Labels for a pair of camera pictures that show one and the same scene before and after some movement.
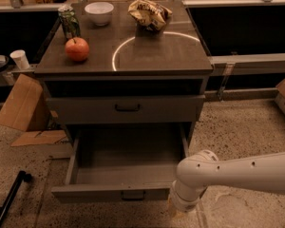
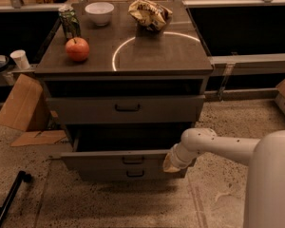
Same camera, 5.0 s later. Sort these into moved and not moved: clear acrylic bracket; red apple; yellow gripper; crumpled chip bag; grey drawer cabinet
Moved: yellow gripper
Not moved: clear acrylic bracket; red apple; grey drawer cabinet; crumpled chip bag
